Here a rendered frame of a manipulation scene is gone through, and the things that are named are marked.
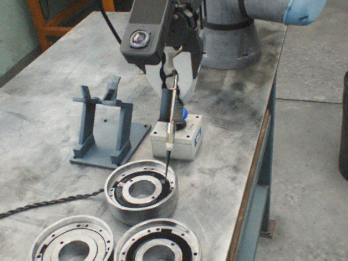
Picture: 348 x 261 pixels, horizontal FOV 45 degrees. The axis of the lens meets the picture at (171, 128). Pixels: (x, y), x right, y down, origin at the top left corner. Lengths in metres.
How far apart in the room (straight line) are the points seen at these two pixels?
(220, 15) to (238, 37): 0.06
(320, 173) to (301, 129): 0.31
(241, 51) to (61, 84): 0.41
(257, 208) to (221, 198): 0.76
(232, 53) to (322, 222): 0.94
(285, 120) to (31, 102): 1.49
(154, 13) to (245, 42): 0.47
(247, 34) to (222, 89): 0.14
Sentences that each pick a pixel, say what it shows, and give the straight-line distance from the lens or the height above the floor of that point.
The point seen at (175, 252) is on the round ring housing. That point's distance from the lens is 0.54.
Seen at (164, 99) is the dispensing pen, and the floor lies 0.94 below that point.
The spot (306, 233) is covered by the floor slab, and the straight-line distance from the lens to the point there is 1.66.
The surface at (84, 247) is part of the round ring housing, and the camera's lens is 0.59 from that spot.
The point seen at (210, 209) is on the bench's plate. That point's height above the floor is 0.80.
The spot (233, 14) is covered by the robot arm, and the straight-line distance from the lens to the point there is 0.92.
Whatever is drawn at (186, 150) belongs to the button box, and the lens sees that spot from 0.69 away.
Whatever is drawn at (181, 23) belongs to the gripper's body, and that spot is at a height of 1.05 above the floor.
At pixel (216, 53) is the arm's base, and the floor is 0.84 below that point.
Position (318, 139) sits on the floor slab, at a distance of 2.09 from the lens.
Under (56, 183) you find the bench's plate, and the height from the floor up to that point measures 0.80.
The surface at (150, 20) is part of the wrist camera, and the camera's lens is 0.51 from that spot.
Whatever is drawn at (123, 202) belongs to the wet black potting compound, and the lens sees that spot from 0.61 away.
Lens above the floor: 1.25
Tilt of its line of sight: 35 degrees down
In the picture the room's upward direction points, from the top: 7 degrees counter-clockwise
